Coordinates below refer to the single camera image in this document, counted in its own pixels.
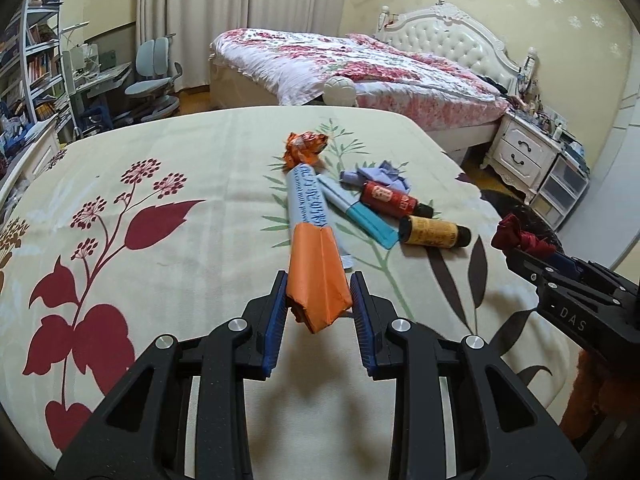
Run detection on dark red wrapper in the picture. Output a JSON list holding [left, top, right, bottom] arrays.
[[490, 214, 558, 260]]

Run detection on red small bottle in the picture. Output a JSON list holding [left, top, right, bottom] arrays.
[[360, 181, 434, 219]]

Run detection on blue-grey desk chair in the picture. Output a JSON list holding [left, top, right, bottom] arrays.
[[114, 34, 183, 127]]

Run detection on yellow small bottle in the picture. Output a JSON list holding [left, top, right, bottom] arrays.
[[398, 216, 472, 249]]

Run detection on orange crumpled snack wrapper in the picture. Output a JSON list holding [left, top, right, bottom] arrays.
[[282, 131, 329, 170]]

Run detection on orange plastic wrapper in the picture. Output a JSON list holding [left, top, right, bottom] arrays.
[[286, 222, 352, 334]]

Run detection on lavender crumpled paper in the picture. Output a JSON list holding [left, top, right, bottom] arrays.
[[340, 160, 411, 194]]

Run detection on white round bedpost knob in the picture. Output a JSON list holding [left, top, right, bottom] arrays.
[[322, 76, 357, 107]]

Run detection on black trash bag bin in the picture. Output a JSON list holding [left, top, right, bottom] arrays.
[[480, 190, 564, 252]]

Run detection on beige curtain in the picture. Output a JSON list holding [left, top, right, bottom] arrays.
[[136, 0, 344, 90]]

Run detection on white nightstand with drawers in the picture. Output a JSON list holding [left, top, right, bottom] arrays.
[[480, 112, 562, 204]]

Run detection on floral cream bed sheet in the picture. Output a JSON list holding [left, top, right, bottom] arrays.
[[1, 106, 573, 467]]

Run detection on white and teal tube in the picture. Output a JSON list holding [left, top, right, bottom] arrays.
[[317, 174, 398, 249]]

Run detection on white bookshelf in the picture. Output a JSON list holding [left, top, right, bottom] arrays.
[[1, 0, 77, 143]]

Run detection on pink floral quilt bed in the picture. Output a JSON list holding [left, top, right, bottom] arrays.
[[212, 28, 509, 131]]

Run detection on grey white sachet packet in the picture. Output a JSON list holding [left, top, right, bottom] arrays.
[[285, 164, 354, 271]]

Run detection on grey plastic drawer unit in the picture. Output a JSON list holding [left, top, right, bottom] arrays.
[[529, 154, 589, 231]]

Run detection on study desk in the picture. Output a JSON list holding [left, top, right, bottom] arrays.
[[62, 44, 132, 133]]

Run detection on white tufted headboard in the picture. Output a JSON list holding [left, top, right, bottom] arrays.
[[375, 2, 538, 94]]

